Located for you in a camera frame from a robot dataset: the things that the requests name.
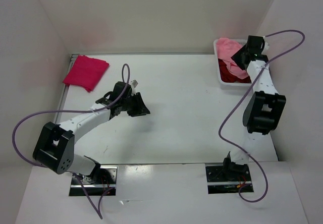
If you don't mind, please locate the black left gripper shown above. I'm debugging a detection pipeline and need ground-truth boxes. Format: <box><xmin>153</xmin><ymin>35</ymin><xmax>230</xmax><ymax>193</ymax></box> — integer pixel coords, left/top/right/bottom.
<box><xmin>120</xmin><ymin>92</ymin><xmax>150</xmax><ymax>117</ymax></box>

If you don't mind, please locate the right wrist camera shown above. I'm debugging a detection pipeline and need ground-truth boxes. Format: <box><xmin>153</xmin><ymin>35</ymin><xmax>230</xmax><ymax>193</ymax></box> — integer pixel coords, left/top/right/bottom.
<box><xmin>245</xmin><ymin>35</ymin><xmax>269</xmax><ymax>55</ymax></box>

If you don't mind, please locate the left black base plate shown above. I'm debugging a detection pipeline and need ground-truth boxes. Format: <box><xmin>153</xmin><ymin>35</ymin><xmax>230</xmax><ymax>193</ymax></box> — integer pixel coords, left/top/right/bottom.
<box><xmin>69</xmin><ymin>165</ymin><xmax>118</xmax><ymax>197</ymax></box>

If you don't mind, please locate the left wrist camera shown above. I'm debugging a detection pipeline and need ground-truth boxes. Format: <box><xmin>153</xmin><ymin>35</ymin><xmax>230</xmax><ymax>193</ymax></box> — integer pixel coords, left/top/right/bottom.
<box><xmin>109</xmin><ymin>81</ymin><xmax>133</xmax><ymax>101</ymax></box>

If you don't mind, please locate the white plastic basket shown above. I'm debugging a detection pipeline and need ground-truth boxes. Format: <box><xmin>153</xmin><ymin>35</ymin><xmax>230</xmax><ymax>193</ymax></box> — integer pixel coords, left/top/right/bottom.
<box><xmin>213</xmin><ymin>39</ymin><xmax>251</xmax><ymax>89</ymax></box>

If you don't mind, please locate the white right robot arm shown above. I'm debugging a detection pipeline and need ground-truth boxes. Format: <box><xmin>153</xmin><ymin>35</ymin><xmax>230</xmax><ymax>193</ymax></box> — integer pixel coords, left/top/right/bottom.
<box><xmin>221</xmin><ymin>42</ymin><xmax>286</xmax><ymax>180</ymax></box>

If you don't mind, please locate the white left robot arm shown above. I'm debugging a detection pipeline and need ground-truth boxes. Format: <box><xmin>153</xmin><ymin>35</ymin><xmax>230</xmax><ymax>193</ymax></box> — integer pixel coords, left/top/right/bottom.
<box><xmin>33</xmin><ymin>92</ymin><xmax>150</xmax><ymax>184</ymax></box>

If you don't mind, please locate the magenta t shirt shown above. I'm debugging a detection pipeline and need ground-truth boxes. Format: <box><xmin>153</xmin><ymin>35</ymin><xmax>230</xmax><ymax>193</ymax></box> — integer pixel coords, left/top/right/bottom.
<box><xmin>63</xmin><ymin>55</ymin><xmax>110</xmax><ymax>92</ymax></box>

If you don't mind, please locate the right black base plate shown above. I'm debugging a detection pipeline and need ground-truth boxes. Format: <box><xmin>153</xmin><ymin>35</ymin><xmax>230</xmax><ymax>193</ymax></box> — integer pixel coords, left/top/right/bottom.
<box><xmin>205</xmin><ymin>165</ymin><xmax>254</xmax><ymax>194</ymax></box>

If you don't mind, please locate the dark red t shirt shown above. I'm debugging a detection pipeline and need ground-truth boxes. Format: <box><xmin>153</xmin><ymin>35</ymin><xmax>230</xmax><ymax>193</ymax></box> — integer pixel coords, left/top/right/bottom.
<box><xmin>218</xmin><ymin>59</ymin><xmax>251</xmax><ymax>84</ymax></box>

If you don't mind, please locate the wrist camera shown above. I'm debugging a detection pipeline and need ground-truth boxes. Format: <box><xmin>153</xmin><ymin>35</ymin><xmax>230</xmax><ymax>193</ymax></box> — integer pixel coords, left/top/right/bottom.
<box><xmin>245</xmin><ymin>35</ymin><xmax>269</xmax><ymax>55</ymax></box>
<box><xmin>109</xmin><ymin>81</ymin><xmax>133</xmax><ymax>101</ymax></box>

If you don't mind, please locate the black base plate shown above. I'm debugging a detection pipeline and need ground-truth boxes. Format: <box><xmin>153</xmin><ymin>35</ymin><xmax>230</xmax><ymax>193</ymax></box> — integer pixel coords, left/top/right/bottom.
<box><xmin>205</xmin><ymin>165</ymin><xmax>254</xmax><ymax>194</ymax></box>
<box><xmin>69</xmin><ymin>165</ymin><xmax>118</xmax><ymax>197</ymax></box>

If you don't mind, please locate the light pink t shirt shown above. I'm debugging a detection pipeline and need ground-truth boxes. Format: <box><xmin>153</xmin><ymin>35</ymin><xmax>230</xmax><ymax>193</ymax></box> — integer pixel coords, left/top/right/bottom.
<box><xmin>216</xmin><ymin>37</ymin><xmax>242</xmax><ymax>64</ymax></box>

